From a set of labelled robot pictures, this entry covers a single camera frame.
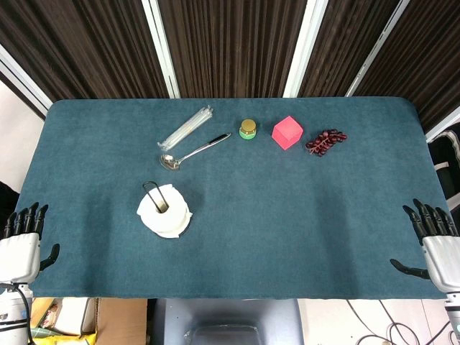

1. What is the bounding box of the yellow package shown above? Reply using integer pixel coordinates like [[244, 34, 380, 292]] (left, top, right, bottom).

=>
[[28, 328, 98, 345]]

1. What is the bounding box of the blue table cloth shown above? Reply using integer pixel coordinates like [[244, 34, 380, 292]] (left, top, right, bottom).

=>
[[14, 96, 454, 300]]

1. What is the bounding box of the black cable on floor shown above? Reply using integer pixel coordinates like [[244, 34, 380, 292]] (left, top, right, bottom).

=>
[[346, 300, 457, 345]]

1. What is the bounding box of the pink cube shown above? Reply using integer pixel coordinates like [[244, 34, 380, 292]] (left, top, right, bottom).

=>
[[271, 115, 304, 151]]

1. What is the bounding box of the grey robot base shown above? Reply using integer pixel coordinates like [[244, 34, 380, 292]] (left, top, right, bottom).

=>
[[149, 298, 303, 345]]

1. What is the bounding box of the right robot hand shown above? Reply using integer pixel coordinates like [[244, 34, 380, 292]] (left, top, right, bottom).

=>
[[390, 198, 460, 293]]

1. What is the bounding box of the green jar gold lid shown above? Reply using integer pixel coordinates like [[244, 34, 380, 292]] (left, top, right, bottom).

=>
[[239, 119, 258, 142]]

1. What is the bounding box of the dark red grape bunch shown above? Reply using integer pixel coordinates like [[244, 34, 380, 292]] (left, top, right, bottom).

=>
[[305, 129, 349, 157]]

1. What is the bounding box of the black chair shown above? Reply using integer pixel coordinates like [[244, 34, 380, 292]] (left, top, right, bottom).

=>
[[427, 124, 460, 213]]

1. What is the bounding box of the black wire roll holder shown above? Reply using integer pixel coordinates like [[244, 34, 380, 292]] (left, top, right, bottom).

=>
[[142, 181, 170, 213]]

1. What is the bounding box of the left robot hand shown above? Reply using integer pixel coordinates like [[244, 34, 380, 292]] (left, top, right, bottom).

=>
[[0, 202, 61, 284]]

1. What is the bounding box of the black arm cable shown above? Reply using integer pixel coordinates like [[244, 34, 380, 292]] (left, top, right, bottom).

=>
[[0, 282, 35, 345]]

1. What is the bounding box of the metal ladle black handle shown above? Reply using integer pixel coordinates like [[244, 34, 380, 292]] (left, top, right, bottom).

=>
[[159, 133, 232, 172]]

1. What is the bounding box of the brown cardboard box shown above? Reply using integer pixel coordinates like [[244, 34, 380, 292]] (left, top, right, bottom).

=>
[[80, 297, 149, 345]]

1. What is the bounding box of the white paper towel roll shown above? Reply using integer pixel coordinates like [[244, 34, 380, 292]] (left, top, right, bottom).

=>
[[136, 183, 193, 240]]

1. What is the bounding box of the clear plastic straw pack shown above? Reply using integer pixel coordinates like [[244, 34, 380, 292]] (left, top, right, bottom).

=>
[[157, 104, 215, 152]]

